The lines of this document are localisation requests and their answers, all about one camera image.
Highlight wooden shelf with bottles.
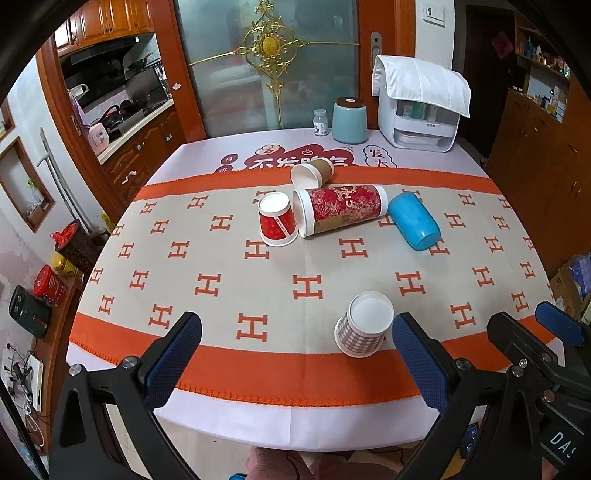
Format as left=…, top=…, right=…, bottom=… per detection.
left=514, top=24, right=574, bottom=124

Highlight white power strip with cables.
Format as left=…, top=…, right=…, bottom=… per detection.
left=1, top=350, right=45, bottom=417

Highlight red paper cup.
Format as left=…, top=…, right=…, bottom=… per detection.
left=257, top=192, right=299, bottom=248

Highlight dark basket with red knot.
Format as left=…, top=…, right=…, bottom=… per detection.
left=50, top=220, right=99, bottom=274

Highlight red round tin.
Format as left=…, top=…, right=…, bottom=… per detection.
left=34, top=264, right=68, bottom=306

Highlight person's legs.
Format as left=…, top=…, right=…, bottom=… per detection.
left=244, top=451, right=408, bottom=480

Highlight wooden upper kitchen cabinets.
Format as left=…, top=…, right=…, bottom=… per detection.
left=54, top=0, right=156, bottom=52

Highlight plaid paper cup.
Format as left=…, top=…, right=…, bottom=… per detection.
left=335, top=290, right=395, bottom=360

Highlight teal canister with brown lid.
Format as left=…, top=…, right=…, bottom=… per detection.
left=332, top=97, right=369, bottom=144

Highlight black range hood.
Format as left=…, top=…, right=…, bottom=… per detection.
left=61, top=34, right=145, bottom=66

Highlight pink kitchen appliance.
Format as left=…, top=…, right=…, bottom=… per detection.
left=87, top=121, right=110, bottom=156

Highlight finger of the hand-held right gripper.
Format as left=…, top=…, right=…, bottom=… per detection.
left=487, top=312, right=568, bottom=385
left=536, top=299, right=588, bottom=348

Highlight white quilted cloth cover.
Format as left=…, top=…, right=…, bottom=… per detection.
left=372, top=55, right=472, bottom=119

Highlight orange and beige patterned tablecloth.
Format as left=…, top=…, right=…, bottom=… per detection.
left=66, top=129, right=557, bottom=451

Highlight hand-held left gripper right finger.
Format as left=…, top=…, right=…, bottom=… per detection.
left=392, top=312, right=546, bottom=480

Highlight wooden side cabinet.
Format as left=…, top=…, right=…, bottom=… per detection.
left=484, top=87, right=579, bottom=278

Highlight wooden lower kitchen cabinet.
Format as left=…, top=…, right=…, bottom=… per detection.
left=98, top=105, right=186, bottom=205

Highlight black electronic device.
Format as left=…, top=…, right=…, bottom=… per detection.
left=8, top=285, right=52, bottom=339

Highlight white countertop appliance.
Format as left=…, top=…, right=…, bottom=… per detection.
left=377, top=88, right=462, bottom=153

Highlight blue plastic cup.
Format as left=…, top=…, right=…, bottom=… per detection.
left=387, top=192, right=441, bottom=252

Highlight brown paper cup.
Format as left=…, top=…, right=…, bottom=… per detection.
left=290, top=161, right=334, bottom=190

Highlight cardboard box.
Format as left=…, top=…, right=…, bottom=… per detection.
left=549, top=253, right=591, bottom=325

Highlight frosted glass door gold ornament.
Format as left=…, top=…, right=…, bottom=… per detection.
left=174, top=0, right=362, bottom=140

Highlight tall red patterned cup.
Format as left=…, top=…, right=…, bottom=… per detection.
left=293, top=184, right=389, bottom=240

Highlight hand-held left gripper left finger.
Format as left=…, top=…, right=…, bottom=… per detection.
left=48, top=311, right=204, bottom=480

